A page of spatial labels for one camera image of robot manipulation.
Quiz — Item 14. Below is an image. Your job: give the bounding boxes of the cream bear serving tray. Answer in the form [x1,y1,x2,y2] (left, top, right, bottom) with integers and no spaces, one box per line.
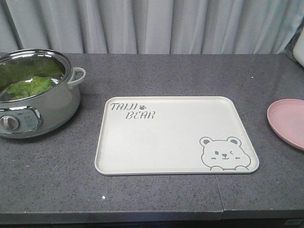
[95,96,259,175]

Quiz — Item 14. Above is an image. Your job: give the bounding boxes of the pink round plate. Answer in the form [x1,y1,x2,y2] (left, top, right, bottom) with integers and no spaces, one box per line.
[267,99,304,151]

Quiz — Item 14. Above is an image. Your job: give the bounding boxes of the green lettuce leaf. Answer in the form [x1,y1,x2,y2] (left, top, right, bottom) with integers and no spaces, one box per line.
[7,76,53,100]

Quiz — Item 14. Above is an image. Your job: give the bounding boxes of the white pleated curtain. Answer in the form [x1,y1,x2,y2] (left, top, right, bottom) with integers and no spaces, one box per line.
[0,0,304,54]

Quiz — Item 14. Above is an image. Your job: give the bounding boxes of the white blender appliance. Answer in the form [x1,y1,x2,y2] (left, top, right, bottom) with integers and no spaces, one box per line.
[293,30,304,67]

